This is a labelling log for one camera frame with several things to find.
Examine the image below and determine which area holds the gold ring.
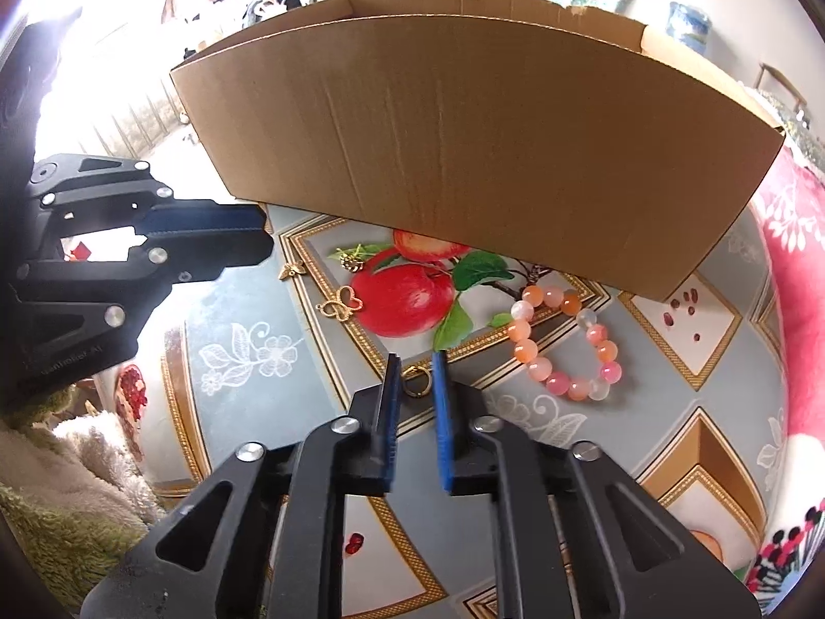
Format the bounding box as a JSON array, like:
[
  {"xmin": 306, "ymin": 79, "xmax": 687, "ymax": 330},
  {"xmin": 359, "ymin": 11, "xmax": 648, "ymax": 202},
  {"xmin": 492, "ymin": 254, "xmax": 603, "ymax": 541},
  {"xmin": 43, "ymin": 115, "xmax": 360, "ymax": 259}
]
[{"xmin": 400, "ymin": 363, "xmax": 435, "ymax": 399}]

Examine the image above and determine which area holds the small gold earring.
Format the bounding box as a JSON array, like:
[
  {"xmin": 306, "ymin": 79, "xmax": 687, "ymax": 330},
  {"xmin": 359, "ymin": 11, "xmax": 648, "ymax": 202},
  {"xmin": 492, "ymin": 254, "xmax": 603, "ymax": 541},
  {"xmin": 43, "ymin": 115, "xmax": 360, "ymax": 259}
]
[{"xmin": 278, "ymin": 262, "xmax": 308, "ymax": 281}]

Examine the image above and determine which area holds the gold charm on apple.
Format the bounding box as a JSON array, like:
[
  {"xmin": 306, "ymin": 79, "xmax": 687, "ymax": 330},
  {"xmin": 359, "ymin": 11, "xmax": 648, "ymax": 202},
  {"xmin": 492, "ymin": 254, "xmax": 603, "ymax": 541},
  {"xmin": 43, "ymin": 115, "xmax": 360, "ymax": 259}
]
[{"xmin": 336, "ymin": 245, "xmax": 368, "ymax": 272}]

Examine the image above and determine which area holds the patterned fruit table mat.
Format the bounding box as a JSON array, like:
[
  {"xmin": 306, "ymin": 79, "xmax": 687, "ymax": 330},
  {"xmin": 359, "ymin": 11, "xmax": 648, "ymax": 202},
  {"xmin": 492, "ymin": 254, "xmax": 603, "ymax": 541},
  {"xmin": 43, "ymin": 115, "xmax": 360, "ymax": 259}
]
[{"xmin": 114, "ymin": 201, "xmax": 791, "ymax": 619}]

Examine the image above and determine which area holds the green fuzzy sleeve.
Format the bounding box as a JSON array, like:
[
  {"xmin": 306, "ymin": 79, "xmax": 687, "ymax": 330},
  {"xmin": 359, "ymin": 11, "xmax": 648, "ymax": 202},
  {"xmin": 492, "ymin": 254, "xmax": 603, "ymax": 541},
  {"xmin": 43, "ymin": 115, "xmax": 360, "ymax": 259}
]
[{"xmin": 2, "ymin": 386, "xmax": 167, "ymax": 613}]

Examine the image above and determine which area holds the brown cardboard box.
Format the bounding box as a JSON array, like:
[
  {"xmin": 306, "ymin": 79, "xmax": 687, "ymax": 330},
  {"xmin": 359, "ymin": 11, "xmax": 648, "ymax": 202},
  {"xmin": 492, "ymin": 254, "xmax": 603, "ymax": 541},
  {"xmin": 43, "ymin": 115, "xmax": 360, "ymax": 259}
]
[{"xmin": 171, "ymin": 0, "xmax": 783, "ymax": 300}]

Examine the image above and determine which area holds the blue water jug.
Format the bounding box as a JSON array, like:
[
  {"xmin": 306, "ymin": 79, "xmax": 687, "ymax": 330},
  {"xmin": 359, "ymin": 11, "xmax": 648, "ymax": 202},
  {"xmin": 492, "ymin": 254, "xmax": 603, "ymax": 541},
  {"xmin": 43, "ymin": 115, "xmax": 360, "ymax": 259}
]
[{"xmin": 667, "ymin": 2, "xmax": 712, "ymax": 55}]

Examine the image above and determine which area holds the pink orange bead bracelet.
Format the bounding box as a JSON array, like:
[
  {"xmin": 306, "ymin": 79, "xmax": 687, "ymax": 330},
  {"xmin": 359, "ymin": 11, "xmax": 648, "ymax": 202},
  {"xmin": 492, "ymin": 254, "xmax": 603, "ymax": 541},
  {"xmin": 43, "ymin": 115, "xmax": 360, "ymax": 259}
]
[{"xmin": 504, "ymin": 284, "xmax": 625, "ymax": 403}]

